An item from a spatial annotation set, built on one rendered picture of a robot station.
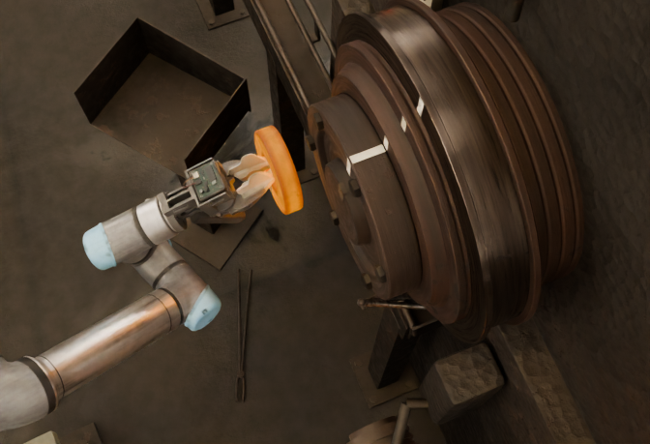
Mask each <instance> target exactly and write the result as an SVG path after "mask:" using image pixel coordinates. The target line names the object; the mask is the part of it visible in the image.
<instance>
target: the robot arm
mask: <svg viewBox="0 0 650 444"><path fill-rule="evenodd" d="M268 168H271V167H270V165H269V164H268V161H267V159H266V158H265V157H259V156H257V155H255V154H247V155H245V156H243V157H242V159H241V160H235V161H229V162H226V163H223V164H221V163H220V162H218V161H215V160H214V159H213V158H210V159H208V160H206V161H204V162H202V163H199V164H197V165H195V166H193V167H191V168H189V169H187V170H185V174H186V177H187V180H186V181H185V182H184V183H183V185H184V184H185V183H187V185H184V186H183V187H181V188H179V189H177V190H175V191H173V192H161V193H159V194H157V196H155V197H153V198H151V199H150V198H147V199H145V202H143V203H141V204H139V205H137V206H135V207H133V208H132V209H130V210H128V211H126V212H124V213H122V214H120V215H118V216H115V217H113V218H111V219H109V220H107V221H105V222H100V223H99V225H97V226H95V227H93V228H92V229H90V230H88V231H87V232H85V234H84V236H83V246H84V249H85V251H86V254H87V256H88V257H89V259H90V261H91V262H92V263H93V264H94V265H95V266H96V267H97V268H98V269H100V270H106V269H108V268H111V267H116V266H117V264H119V263H121V262H124V263H127V264H130V265H132V266H133V267H134V269H135V270H136V271H137V272H138V273H139V274H140V275H141V276H142V277H143V278H144V279H145V280H146V281H147V282H148V283H149V284H150V285H151V286H152V288H153V289H154V290H155V291H153V292H151V293H149V294H148V295H146V296H144V297H142V298H140V299H139V300H137V301H135V302H133V303H131V304H130V305H128V306H126V307H124V308H123V309H121V310H119V311H117V312H116V313H114V314H112V315H110V316H108V317H107V318H105V319H103V320H101V321H99V322H98V323H96V324H94V325H92V326H91V327H89V328H87V329H85V330H83V331H82V332H80V333H78V334H76V335H74V336H73V337H71V338H69V339H67V340H65V341H63V342H61V343H59V344H58V345H56V346H54V347H52V348H50V349H49V350H47V351H46V352H44V353H43V354H41V355H39V356H37V357H35V358H33V357H29V356H23V357H21V358H19V359H18V360H16V361H14V362H7V361H6V360H5V359H4V357H3V356H2V355H1V354H0V431H2V430H7V429H16V428H20V427H23V426H26V425H29V424H31V423H34V422H36V421H38V420H40V419H42V418H43V417H44V416H46V415H48V414H49V413H51V412H52V411H54V410H55V409H56V408H57V405H58V401H59V400H60V399H61V398H63V397H64V396H66V395H68V394H69V393H71V392H73V391H74V390H76V389H77V388H79V387H81V386H82V385H84V384H86V383H87V382H89V381H90V380H92V379H94V378H95V377H97V376H99V375H100V374H102V373H103V372H105V371H107V370H109V369H111V368H112V367H114V366H115V365H117V364H119V363H120V362H122V361H124V360H125V359H127V358H128V357H130V356H132V355H133V354H134V353H136V352H137V351H139V350H140V349H142V348H144V347H145V346H147V345H149V344H150V343H152V342H153V341H155V340H157V339H159V338H161V337H162V336H164V335H165V334H167V333H169V332H170V331H172V330H174V329H175V328H177V327H178V326H180V325H182V324H183V323H185V326H186V327H188V328H189V329H190V330H192V331H196V330H200V329H202V328H203V327H205V326H206V325H207V324H208V323H210V322H211V321H212V320H213V319H214V318H215V316H216V315H217V314H218V312H219V311H220V309H221V305H222V303H221V300H220V299H219V298H218V296H217V295H216V294H215V293H214V292H213V290H212V289H211V288H210V285H209V284H206V283H205V282H204V281H203V279H202V278H201V277H200V276H199V275H198V274H197V273H196V272H195V271H194V270H193V269H192V268H191V267H190V265H189V264H188V263H187V262H186V261H185V260H184V258H183V257H182V256H181V255H180V254H179V253H178V252H177V251H176V250H174V249H173V248H172V244H171V241H170V240H169V239H170V238H172V237H174V236H176V235H177V234H178V232H181V231H183V230H185V229H187V221H186V218H187V217H190V218H191V221H192V223H239V222H241V221H242V220H244V219H245V218H246V214H245V211H246V210H248V209H250V208H251V207H252V206H253V205H254V204H255V203H256V202H257V201H258V200H259V199H260V198H261V196H262V195H263V194H264V193H266V192H267V190H268V189H269V188H270V187H271V185H272V184H273V183H274V182H275V178H274V175H273V172H272V170H271V169H270V170H269V171H267V172H264V171H265V170H266V169H268ZM233 177H236V178H238V179H239V180H241V181H243V182H244V181H246V182H244V183H243V184H242V186H241V187H240V188H238V189H237V190H236V191H235V189H234V186H233V183H234V182H235V179H234V178H233ZM247 180H248V181H247Z"/></svg>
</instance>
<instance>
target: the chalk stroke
mask: <svg viewBox="0 0 650 444"><path fill-rule="evenodd" d="M423 107H424V103H423V101H422V99H421V97H420V99H419V103H418V107H417V111H418V113H419V115H420V117H421V115H422V111H423ZM401 126H402V128H403V130H404V131H405V128H406V122H405V120H404V118H403V116H402V121H401ZM388 143H389V142H388V140H387V138H386V136H384V143H383V144H384V146H385V148H386V150H387V149H388ZM383 152H386V151H385V149H384V147H383V145H382V144H381V145H379V146H376V147H373V148H371V149H368V150H366V151H364V152H361V153H358V154H356V155H353V156H350V157H349V158H350V160H351V161H352V163H357V162H359V161H362V160H365V159H367V158H370V157H373V156H375V155H378V154H381V153H383ZM346 170H347V172H348V174H349V176H350V170H351V164H350V162H349V159H348V158H347V168H346Z"/></svg>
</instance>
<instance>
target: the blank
mask: <svg viewBox="0 0 650 444"><path fill-rule="evenodd" d="M254 143H255V148H256V152H257V155H258V156H259V157H265V158H266V159H267V161H268V164H269V165H270V167H271V168H268V169H266V170H265V171H264V172H267V171H269V170H270V169H271V170H272V172H273V175H274V178H275V182H274V183H273V184H272V185H271V187H270V188H269V189H270V191H271V193H272V196H273V198H274V199H275V201H276V203H277V205H278V206H279V208H280V210H281V211H282V212H283V213H284V214H285V215H287V214H290V213H293V212H295V211H298V210H301V209H302V208H303V205H304V200H303V194H302V189H301V185H300V182H299V178H298V175H297V172H296V169H295V166H294V163H293V161H292V159H291V156H290V154H289V151H288V149H287V147H286V145H285V143H284V141H283V139H282V137H281V134H280V133H279V131H278V130H277V129H276V128H275V127H274V126H269V127H266V128H263V129H260V130H257V131H255V132H254Z"/></svg>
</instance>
